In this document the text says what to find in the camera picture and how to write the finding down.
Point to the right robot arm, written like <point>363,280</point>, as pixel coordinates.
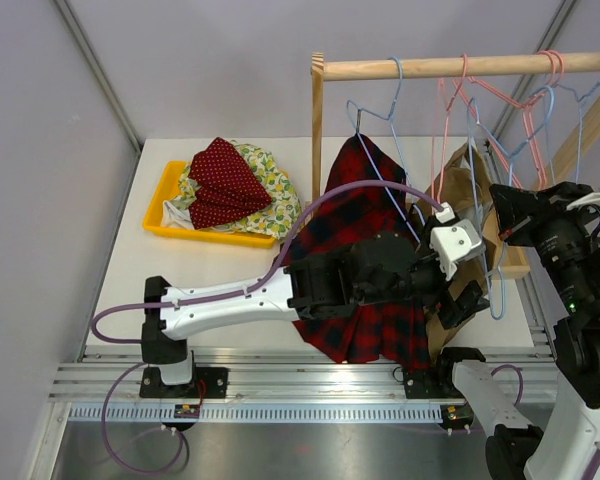
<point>569,446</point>

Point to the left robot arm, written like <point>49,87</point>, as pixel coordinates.
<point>380,270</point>

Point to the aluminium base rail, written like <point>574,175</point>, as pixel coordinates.
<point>252,387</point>

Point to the pink hanger with lemon skirt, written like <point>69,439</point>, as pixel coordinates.
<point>442,113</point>

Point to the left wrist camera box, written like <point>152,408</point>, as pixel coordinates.
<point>454,241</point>

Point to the blue hanger with plaid skirt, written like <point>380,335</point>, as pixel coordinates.
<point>355,113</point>

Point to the tan brown skirt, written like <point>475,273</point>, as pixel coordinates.
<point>466,190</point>

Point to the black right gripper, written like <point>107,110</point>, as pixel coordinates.
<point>522,213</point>

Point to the lemon print skirt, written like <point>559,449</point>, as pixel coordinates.
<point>275,220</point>

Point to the red black plaid skirt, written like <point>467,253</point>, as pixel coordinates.
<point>395,331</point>

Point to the red white polka-dot skirt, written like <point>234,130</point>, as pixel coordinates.
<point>227,189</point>

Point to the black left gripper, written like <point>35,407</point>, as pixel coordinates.
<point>470,299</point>

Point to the wooden rack rod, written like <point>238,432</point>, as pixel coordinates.
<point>426,68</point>

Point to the wooden rack left post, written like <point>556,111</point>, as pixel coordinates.
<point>317,91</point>

